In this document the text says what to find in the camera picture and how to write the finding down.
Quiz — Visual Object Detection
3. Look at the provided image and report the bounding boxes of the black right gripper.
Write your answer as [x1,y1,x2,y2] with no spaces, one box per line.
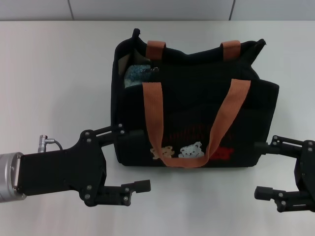
[254,134,315,213]

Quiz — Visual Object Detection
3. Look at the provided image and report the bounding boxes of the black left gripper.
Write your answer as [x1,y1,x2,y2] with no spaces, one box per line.
[14,122,152,207]

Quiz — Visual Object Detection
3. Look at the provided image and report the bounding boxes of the black food bag orange handles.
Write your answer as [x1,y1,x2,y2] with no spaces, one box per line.
[110,28,280,169]

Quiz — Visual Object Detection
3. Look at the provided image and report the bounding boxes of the blue white packet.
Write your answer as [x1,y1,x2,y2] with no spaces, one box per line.
[124,64,152,89]

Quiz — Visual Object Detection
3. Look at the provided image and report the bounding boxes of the grey cable with metal plug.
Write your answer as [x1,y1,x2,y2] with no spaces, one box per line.
[37,134,65,154]

